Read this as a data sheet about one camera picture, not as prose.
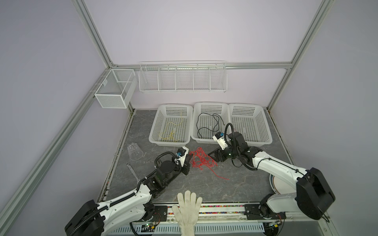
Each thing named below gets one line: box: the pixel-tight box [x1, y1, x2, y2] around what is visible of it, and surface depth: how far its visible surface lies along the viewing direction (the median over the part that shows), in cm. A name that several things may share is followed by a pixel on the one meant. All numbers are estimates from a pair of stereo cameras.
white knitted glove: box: [171, 190, 203, 236], surface depth 76 cm
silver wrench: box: [125, 161, 141, 184], surface depth 91 cm
